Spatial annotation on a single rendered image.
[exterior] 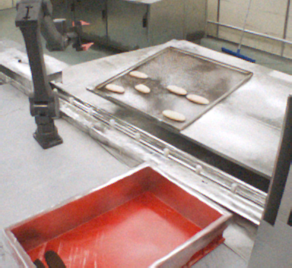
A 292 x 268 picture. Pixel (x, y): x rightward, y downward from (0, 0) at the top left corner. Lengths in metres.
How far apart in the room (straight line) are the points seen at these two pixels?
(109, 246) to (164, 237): 0.15
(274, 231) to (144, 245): 0.35
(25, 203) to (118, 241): 0.33
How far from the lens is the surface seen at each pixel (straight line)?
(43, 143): 1.39
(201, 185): 1.11
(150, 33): 4.14
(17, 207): 1.14
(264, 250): 0.85
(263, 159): 1.21
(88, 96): 1.75
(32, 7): 1.22
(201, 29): 5.12
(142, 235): 1.00
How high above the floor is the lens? 1.55
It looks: 29 degrees down
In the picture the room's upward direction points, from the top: straight up
